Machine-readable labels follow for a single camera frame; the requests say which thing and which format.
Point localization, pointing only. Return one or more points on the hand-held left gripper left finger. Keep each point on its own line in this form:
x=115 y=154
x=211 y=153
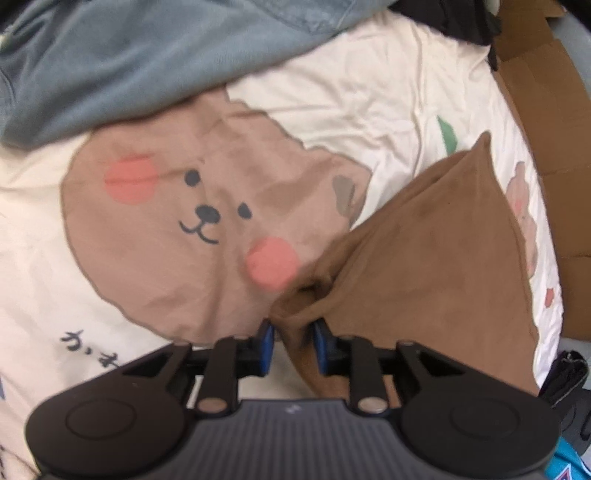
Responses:
x=265 y=346

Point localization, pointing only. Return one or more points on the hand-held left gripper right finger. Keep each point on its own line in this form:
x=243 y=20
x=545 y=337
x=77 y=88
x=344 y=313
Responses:
x=322 y=346

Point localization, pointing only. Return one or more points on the brown printed t-shirt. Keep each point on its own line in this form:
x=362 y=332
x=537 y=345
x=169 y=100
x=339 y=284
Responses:
x=415 y=258

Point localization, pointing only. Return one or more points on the teal printed blanket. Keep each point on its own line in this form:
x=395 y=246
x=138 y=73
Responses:
x=570 y=461

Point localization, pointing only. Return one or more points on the bear print bed sheet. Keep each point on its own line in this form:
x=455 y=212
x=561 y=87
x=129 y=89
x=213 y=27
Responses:
x=346 y=92

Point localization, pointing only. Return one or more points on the brown cardboard box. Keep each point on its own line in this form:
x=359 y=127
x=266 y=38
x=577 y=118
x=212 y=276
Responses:
x=554 y=115

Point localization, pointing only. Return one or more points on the light blue jeans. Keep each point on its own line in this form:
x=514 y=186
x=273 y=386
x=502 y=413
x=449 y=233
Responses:
x=138 y=60

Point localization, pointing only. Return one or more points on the black cloth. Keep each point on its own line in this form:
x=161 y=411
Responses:
x=443 y=18

